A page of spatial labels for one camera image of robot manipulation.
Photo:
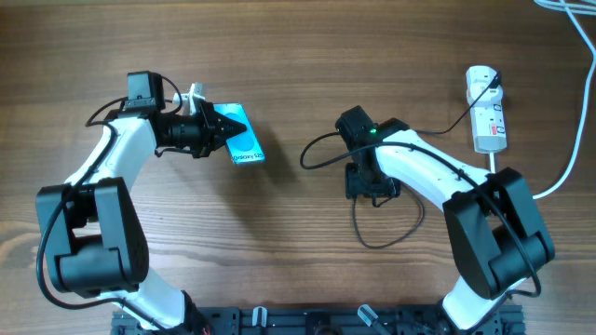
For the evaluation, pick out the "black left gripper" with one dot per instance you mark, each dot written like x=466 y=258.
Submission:
x=212 y=138

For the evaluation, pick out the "Galaxy smartphone teal screen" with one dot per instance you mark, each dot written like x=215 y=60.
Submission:
x=245 y=147

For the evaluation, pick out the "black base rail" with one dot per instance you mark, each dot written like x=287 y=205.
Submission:
x=404 y=319

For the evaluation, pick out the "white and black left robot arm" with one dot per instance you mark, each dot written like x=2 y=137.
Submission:
x=92 y=249

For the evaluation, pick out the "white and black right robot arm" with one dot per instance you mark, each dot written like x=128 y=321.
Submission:
x=497 y=235

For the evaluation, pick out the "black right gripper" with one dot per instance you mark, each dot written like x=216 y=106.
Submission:
x=393 y=188

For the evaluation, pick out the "white power strip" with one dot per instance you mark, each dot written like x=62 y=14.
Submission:
x=484 y=96

